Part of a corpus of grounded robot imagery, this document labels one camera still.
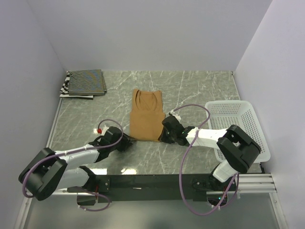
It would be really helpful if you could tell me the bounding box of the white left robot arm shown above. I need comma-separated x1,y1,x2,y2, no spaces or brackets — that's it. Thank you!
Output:
19,126,135,201

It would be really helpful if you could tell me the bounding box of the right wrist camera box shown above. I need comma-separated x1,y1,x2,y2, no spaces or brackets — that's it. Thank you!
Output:
169,110,181,123

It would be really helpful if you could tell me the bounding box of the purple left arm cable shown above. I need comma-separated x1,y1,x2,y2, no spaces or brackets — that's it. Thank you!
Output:
21,119,124,212

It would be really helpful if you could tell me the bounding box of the tan brown tank top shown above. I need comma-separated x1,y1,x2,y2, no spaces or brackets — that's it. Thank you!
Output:
130,89,165,142

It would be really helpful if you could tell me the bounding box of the thin striped tank top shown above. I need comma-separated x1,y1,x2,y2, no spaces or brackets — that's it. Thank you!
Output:
66,69,107,96

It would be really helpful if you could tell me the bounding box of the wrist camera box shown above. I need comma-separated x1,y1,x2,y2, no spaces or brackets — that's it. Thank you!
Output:
93,125,110,135
169,110,181,123

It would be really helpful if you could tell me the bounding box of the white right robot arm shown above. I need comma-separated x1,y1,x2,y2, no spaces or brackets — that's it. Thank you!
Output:
160,115,261,190

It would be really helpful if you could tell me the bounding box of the aluminium frame rail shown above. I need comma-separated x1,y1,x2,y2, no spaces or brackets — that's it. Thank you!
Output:
52,174,277,195

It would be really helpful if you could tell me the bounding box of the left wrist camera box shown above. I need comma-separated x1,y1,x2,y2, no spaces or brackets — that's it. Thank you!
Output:
93,125,110,135

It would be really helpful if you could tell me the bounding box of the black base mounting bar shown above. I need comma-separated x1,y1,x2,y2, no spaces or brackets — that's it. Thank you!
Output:
66,174,236,203

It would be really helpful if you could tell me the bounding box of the white plastic laundry basket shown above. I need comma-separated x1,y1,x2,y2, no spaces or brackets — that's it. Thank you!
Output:
204,100,271,164

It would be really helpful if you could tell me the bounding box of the wide striped tank top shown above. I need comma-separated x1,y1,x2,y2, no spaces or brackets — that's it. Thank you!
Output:
60,79,94,100

